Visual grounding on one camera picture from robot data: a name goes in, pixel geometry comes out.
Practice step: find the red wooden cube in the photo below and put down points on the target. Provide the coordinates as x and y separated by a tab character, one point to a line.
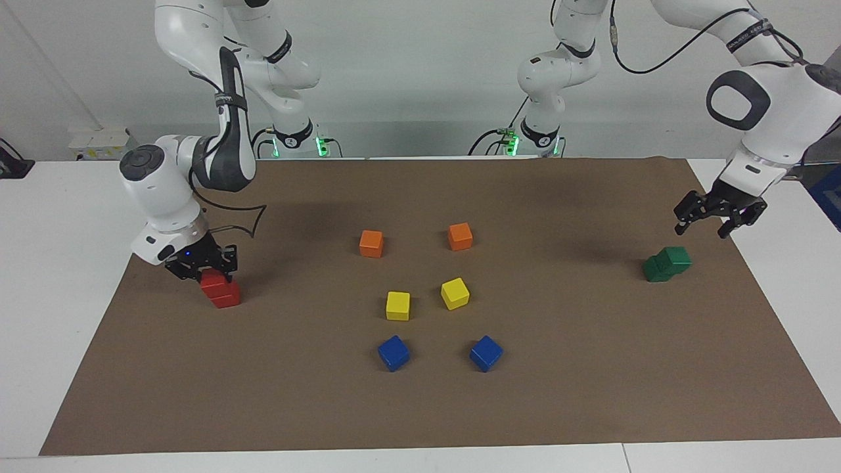
227	299
213	282

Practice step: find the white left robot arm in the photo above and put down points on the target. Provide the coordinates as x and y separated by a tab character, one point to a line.
782	112

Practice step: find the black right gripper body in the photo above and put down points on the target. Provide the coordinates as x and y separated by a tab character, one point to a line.
204	253

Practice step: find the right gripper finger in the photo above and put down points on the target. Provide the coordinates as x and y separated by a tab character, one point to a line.
230	261
182	270

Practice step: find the black table clamp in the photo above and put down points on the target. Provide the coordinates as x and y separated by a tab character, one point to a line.
13	167

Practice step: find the yellow wooden cube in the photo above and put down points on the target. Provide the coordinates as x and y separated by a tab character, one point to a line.
397	306
454	293

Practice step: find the orange wooden cube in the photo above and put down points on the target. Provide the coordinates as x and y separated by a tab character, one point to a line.
371	244
460	236

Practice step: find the blue wooden cube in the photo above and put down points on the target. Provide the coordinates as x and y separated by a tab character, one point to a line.
486	353
393	353

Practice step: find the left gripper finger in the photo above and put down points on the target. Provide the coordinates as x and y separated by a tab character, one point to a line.
695	209
736	223

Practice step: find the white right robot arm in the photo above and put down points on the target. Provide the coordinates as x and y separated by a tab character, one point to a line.
164	197

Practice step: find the green wooden cube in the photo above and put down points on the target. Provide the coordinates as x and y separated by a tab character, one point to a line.
677	259
653	270

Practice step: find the brown table mat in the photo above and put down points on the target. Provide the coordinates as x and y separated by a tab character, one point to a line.
420	401

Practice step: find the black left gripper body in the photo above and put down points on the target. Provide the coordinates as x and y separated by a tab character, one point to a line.
736	200

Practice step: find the white wall socket box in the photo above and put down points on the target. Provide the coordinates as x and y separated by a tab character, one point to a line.
102	141

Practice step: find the blue box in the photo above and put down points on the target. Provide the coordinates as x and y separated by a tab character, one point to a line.
829	197

